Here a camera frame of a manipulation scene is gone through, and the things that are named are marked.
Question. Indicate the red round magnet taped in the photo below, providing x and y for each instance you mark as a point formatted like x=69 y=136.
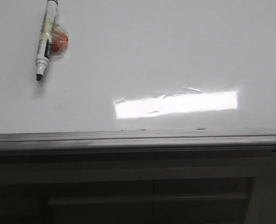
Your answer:
x=60 y=41

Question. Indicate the white black whiteboard marker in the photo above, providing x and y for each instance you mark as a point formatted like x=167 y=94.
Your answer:
x=45 y=39

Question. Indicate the white whiteboard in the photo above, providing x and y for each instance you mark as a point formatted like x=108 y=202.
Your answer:
x=141 y=65

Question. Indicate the grey cabinet with louvres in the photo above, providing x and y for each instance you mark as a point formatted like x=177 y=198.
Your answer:
x=191 y=187

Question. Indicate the grey aluminium whiteboard frame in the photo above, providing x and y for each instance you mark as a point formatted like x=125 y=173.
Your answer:
x=141 y=140

